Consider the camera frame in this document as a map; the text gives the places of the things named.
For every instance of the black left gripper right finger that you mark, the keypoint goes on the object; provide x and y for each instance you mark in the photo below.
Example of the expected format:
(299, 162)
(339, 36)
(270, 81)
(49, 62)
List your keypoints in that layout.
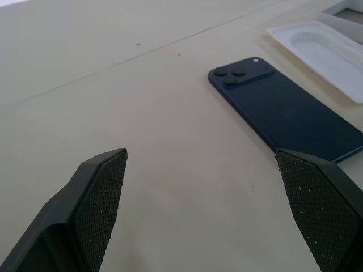
(320, 204)

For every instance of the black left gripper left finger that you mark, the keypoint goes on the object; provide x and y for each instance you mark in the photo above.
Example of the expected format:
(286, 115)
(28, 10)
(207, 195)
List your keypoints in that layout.
(85, 215)

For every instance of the dark blue smartphone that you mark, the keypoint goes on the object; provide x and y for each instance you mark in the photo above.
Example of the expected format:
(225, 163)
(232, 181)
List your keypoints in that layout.
(278, 107)

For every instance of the white plastic tray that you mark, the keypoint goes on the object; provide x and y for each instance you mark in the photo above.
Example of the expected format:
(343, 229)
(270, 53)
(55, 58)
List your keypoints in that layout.
(317, 48)

